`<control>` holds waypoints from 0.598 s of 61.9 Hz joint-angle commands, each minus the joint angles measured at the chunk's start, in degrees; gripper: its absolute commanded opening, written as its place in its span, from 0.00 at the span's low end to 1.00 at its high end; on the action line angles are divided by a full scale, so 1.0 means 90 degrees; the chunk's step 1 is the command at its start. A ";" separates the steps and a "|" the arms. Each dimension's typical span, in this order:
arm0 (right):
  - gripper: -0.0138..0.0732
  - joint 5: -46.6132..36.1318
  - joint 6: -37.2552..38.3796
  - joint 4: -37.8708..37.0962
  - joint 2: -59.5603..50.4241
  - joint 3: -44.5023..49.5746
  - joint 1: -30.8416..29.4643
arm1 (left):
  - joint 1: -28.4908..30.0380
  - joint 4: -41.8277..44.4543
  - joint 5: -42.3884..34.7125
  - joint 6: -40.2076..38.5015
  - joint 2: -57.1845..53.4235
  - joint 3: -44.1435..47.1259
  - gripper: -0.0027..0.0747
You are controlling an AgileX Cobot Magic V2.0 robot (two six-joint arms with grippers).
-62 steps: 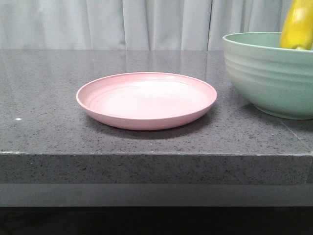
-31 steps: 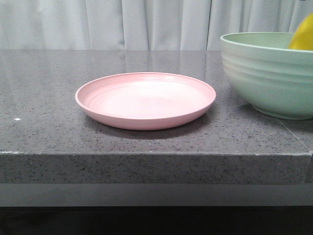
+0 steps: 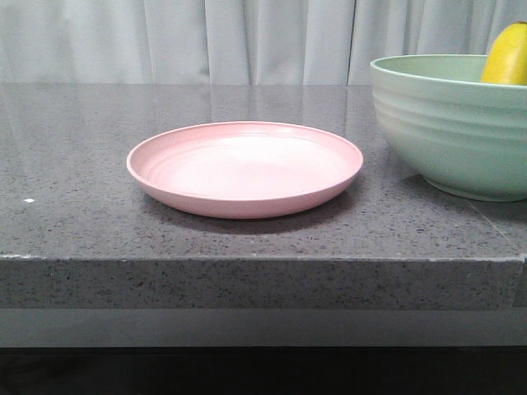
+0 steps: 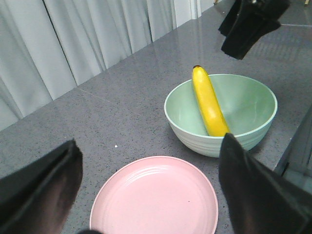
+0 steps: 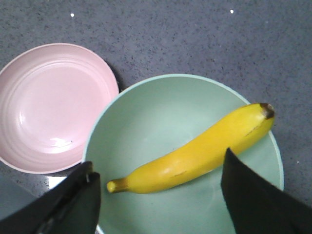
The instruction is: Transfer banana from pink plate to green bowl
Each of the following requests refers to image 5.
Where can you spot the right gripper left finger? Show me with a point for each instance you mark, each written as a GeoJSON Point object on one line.
{"type": "Point", "coordinates": [72, 207]}

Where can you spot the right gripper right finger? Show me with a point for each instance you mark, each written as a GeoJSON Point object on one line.
{"type": "Point", "coordinates": [258, 207]}

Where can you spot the yellow banana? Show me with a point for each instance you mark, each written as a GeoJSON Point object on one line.
{"type": "Point", "coordinates": [238, 131]}

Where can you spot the pink plate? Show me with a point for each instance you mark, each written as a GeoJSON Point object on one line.
{"type": "Point", "coordinates": [50, 98]}

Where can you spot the green bowl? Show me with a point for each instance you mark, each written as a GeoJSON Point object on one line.
{"type": "Point", "coordinates": [146, 121]}

